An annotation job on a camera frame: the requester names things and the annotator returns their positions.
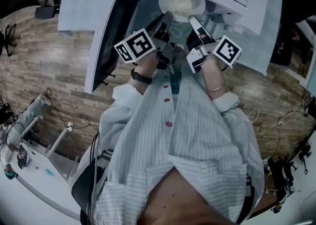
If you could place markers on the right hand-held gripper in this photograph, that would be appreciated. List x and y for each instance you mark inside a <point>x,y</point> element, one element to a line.
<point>227,51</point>

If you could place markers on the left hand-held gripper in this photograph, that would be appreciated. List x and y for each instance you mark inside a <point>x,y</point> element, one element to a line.
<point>135,46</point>

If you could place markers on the white plate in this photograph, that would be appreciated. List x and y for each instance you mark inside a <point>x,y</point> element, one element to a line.
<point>197,4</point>

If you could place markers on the pale round food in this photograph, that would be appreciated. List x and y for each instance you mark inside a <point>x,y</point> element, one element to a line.
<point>181,1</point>

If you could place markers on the person's right forearm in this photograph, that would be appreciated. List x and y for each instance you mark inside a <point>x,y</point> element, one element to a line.
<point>213,75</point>

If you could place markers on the person's left forearm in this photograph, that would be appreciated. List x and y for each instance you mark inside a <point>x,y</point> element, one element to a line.
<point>143,65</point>

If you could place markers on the white microwave oven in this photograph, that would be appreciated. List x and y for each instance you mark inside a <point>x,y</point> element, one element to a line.
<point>81,1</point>

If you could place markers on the person's right hand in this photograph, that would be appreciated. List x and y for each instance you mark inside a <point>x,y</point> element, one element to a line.
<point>192,42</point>

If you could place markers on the person's left shoe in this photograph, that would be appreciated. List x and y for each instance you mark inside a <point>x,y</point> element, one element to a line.
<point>179,48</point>

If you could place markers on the black wristband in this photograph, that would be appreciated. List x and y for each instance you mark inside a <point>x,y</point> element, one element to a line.
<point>140,77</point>

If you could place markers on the black bag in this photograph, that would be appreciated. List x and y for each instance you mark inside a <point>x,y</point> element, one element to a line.
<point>281,54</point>

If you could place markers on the person's striped shirt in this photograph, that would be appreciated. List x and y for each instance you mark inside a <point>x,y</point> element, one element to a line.
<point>197,132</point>

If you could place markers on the grey office chair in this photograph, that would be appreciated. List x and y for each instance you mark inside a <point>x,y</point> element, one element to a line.
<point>47,12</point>

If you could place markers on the white power plug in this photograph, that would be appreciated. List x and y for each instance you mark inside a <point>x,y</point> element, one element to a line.
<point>69,126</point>

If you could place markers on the small teal object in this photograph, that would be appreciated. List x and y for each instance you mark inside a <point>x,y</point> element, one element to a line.
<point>49,172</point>

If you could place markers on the white desk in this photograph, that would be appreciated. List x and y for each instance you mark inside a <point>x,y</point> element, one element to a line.
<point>32,167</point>

